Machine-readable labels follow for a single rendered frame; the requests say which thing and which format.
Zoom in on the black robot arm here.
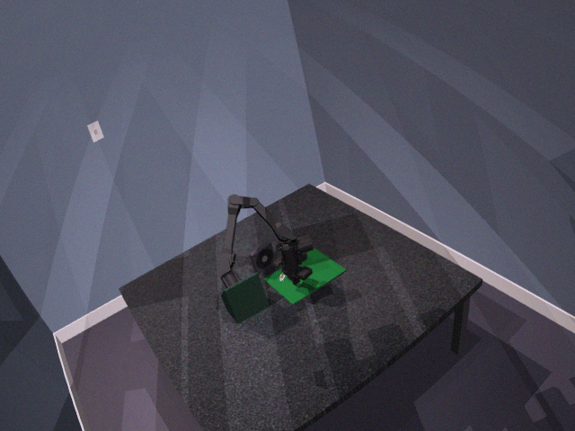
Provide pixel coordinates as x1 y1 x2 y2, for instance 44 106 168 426
218 194 314 288

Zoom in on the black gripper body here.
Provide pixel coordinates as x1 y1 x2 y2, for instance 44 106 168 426
272 254 313 280

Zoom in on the green circuit board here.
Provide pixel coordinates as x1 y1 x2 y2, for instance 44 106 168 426
263 248 346 305

